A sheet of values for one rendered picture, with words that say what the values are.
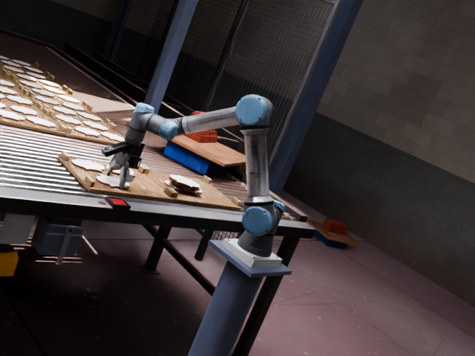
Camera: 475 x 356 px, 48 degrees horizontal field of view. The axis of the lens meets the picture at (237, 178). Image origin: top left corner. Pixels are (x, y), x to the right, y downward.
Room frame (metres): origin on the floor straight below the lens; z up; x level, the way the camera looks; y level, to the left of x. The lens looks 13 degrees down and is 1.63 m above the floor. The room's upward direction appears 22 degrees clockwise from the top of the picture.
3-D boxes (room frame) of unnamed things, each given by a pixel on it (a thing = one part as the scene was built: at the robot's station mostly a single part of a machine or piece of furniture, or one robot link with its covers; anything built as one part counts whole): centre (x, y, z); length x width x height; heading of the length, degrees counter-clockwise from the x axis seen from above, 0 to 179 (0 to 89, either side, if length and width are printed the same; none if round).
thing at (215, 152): (3.19, 0.25, 1.03); 0.50 x 0.50 x 0.02; 71
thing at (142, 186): (2.23, 0.49, 0.93); 0.41 x 0.35 x 0.02; 134
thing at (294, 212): (4.28, 0.98, 0.90); 4.04 x 0.06 x 0.10; 44
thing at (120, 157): (2.16, 0.46, 1.08); 0.09 x 0.08 x 0.12; 134
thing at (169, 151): (3.13, 0.27, 0.97); 0.31 x 0.31 x 0.10; 71
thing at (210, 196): (2.52, 0.19, 0.93); 0.41 x 0.35 x 0.02; 134
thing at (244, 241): (2.14, -0.18, 0.95); 0.15 x 0.15 x 0.10
